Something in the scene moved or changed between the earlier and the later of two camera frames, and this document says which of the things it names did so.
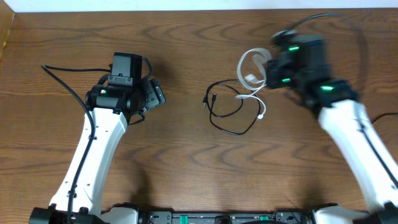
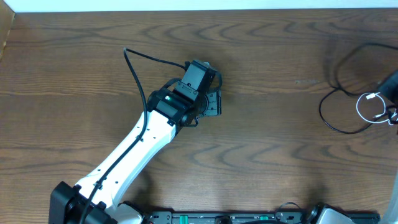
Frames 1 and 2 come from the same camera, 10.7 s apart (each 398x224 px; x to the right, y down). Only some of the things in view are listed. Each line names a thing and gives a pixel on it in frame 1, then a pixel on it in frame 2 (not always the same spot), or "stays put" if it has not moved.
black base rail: (225, 217) stays put
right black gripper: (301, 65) to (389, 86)
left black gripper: (155, 94) to (214, 104)
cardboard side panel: (7, 18) stays put
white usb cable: (265, 56) to (372, 95)
